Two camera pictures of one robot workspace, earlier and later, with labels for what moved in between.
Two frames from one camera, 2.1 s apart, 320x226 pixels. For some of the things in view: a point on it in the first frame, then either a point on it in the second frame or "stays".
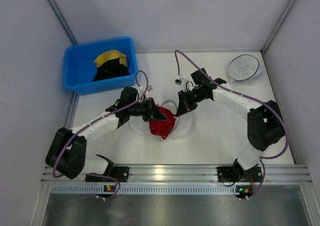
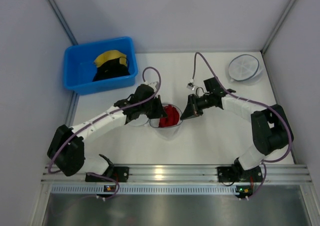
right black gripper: [183, 102] → [194, 106]
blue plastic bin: [79, 67] stays
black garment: [110, 69] stays
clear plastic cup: [183, 126] → [167, 133]
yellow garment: [110, 54] stays
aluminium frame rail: [271, 174] stays
